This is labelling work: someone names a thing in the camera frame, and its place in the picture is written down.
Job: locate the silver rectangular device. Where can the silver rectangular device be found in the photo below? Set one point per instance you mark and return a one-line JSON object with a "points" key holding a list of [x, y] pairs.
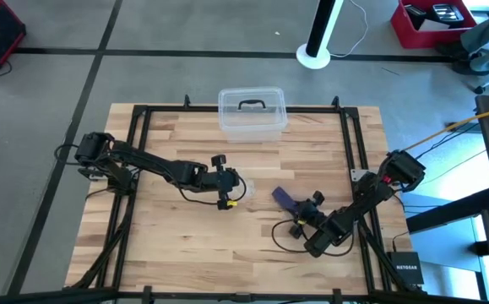
{"points": [[447, 12]]}

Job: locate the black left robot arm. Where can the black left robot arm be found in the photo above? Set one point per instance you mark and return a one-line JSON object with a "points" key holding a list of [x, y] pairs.
{"points": [[142, 160]]}

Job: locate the black aluminium table frame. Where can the black aluminium table frame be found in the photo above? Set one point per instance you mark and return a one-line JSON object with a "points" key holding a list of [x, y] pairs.
{"points": [[164, 109]]}

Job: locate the clear plastic bag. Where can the clear plastic bag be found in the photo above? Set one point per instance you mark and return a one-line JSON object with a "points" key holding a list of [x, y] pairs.
{"points": [[249, 186]]}

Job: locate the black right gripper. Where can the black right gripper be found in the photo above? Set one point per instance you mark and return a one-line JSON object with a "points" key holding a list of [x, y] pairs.
{"points": [[311, 215]]}

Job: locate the small black device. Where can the small black device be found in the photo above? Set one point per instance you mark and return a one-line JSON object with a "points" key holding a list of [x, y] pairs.
{"points": [[415, 10]]}

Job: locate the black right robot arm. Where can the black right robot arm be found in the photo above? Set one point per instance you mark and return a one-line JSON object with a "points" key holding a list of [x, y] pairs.
{"points": [[366, 194]]}

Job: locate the clear plastic storage box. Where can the clear plastic storage box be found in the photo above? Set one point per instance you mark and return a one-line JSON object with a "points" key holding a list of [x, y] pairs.
{"points": [[252, 135]]}

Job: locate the purple elastic bandage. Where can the purple elastic bandage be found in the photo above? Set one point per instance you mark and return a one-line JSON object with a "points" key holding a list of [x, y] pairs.
{"points": [[281, 196]]}

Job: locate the red plastic crate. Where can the red plastic crate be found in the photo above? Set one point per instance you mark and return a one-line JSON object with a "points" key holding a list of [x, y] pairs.
{"points": [[413, 36]]}

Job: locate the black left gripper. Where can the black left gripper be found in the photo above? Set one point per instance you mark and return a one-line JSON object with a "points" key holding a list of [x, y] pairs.
{"points": [[218, 181]]}

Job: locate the black Netgear router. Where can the black Netgear router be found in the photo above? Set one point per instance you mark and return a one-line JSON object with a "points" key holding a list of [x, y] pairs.
{"points": [[405, 268]]}

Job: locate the white pole with round base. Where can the white pole with round base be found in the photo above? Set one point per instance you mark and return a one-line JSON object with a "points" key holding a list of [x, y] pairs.
{"points": [[313, 57]]}

